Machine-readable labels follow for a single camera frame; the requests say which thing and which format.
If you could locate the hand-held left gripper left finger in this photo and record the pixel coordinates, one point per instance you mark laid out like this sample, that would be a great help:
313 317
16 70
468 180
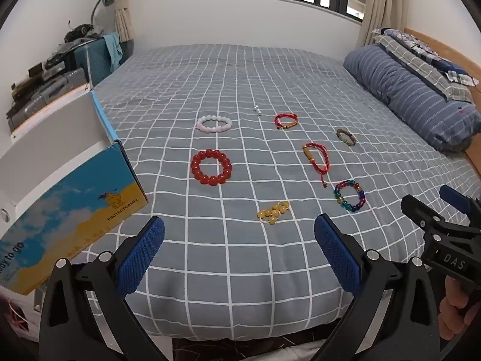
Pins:
141 259

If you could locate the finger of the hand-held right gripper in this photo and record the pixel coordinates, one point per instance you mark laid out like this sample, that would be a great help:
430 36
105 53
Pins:
453 195
417 210

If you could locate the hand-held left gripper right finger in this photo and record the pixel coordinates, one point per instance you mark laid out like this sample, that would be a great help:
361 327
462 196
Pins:
334 255

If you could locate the blue and yellow cardboard box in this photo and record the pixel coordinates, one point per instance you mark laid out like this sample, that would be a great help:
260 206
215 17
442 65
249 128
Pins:
75 214

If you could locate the white pearl earrings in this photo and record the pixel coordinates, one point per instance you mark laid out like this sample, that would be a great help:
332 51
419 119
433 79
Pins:
257 111

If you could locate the person's right hand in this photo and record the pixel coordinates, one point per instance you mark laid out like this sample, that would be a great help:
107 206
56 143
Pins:
449 316

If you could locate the grey checked bed sheet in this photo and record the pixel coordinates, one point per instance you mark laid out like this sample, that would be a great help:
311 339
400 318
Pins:
240 270

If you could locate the blue striped pillow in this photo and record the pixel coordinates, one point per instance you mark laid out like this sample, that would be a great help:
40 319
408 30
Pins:
406 90

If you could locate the grey checked folded quilt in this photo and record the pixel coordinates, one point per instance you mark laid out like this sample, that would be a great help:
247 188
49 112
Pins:
413 54

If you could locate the wooden headboard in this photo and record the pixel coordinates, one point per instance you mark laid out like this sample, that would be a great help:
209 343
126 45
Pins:
451 47

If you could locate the white desk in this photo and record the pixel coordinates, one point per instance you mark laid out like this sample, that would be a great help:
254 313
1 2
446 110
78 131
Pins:
56 120

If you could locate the teal chair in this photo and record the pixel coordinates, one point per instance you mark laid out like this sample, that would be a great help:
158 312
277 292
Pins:
94 64

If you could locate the beige curtain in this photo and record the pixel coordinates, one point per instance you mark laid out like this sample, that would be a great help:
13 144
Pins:
379 0
124 0

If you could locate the teal cloth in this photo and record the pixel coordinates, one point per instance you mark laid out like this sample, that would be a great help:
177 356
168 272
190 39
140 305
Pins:
112 50

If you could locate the black bag pile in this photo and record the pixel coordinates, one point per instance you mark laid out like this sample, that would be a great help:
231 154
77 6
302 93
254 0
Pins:
80 32

